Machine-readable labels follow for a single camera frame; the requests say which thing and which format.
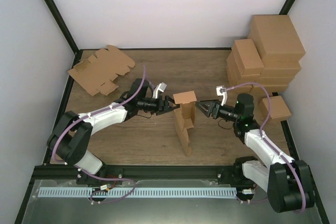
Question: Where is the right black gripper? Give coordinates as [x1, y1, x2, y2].
[196, 100, 240, 122]

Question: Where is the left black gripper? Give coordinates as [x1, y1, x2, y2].
[138, 95, 180, 115]

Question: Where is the cardboard box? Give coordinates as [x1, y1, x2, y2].
[173, 91, 197, 156]

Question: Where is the stack of cardboard blanks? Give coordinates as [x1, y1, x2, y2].
[68, 45, 135, 96]

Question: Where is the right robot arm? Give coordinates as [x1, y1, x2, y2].
[196, 93, 315, 213]

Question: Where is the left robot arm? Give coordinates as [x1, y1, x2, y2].
[47, 78, 180, 185]

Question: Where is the medium bottom folded box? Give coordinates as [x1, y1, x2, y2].
[228, 72, 252, 93]

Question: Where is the medium folded box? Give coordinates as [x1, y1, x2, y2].
[232, 39, 264, 76]
[228, 72, 252, 93]
[226, 53, 259, 86]

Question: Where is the medium lower folded box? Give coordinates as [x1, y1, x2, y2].
[226, 53, 259, 86]

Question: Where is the medium top folded box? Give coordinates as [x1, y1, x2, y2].
[232, 39, 264, 76]

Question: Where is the large folded box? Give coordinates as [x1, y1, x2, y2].
[250, 84, 288, 94]
[260, 61, 301, 77]
[248, 15, 306, 62]
[256, 77, 294, 86]

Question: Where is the small folded box right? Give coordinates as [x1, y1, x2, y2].
[259, 95, 291, 123]

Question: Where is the large bottom folded box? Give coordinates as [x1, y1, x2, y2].
[250, 84, 288, 94]

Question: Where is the large top folded box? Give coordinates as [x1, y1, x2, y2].
[248, 15, 306, 62]

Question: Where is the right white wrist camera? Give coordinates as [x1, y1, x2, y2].
[216, 86, 228, 106]

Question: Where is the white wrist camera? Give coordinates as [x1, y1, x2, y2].
[216, 86, 228, 106]
[152, 82, 167, 99]

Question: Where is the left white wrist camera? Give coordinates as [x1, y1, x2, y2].
[152, 82, 167, 99]

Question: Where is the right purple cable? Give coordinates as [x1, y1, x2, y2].
[223, 82, 308, 214]

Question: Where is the purple cable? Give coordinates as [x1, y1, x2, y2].
[223, 82, 308, 214]
[51, 65, 158, 205]

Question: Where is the black aluminium frame rail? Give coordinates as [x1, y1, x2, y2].
[32, 165, 243, 180]

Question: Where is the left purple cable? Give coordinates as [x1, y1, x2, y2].
[51, 65, 158, 205]

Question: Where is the light blue slotted cable duct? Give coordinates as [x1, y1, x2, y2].
[37, 187, 237, 199]

